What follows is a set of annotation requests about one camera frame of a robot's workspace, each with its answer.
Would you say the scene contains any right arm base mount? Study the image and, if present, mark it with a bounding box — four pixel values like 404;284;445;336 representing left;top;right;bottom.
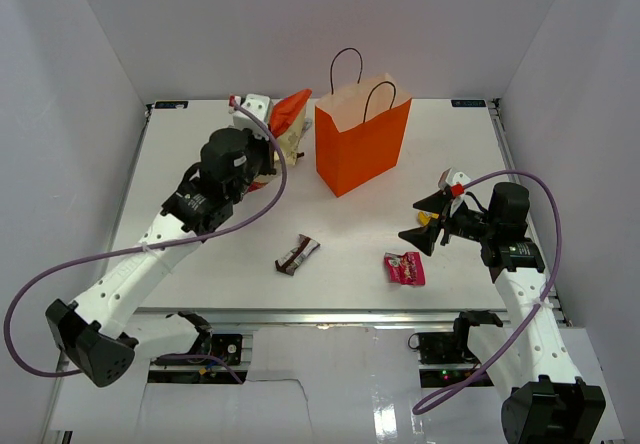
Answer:
407;332;479;370

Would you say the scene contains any orange paper bag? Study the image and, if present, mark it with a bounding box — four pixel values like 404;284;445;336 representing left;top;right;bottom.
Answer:
314;73;412;197

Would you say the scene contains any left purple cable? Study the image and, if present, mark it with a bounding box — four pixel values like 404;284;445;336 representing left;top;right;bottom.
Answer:
3;103;289;384

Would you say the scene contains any purple cable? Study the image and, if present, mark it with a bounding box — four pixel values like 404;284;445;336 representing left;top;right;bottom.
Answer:
3;103;289;384
411;170;565;417

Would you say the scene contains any brown chocolate bar wrapper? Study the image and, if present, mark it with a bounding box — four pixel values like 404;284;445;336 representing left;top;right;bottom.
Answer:
274;234;320;276

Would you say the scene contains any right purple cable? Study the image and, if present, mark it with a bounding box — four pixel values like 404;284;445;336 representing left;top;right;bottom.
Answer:
411;170;565;417

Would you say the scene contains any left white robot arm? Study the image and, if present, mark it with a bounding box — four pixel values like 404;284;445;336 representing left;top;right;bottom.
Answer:
45;127;276;388

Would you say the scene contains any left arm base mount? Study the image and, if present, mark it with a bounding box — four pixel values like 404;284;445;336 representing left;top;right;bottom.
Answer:
153;333;243;366

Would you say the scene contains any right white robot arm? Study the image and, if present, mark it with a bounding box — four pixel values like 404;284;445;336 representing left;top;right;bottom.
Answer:
399;182;606;443

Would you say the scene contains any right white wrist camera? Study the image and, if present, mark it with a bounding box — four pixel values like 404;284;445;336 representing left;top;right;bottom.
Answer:
438;168;471;200

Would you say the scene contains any aluminium table frame rail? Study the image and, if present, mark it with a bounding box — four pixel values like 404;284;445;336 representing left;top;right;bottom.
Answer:
84;308;571;326

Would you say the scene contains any large red chips bag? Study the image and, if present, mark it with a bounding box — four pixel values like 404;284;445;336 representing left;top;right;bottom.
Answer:
268;88;312;168

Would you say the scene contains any pink candy packet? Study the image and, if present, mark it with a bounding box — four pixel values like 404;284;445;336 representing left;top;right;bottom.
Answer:
384;252;426;287

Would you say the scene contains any yellow snack packet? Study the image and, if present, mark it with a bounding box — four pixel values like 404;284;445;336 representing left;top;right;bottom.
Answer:
418;211;439;226

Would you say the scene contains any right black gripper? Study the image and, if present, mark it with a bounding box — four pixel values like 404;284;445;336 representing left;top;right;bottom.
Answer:
399;189;497;256

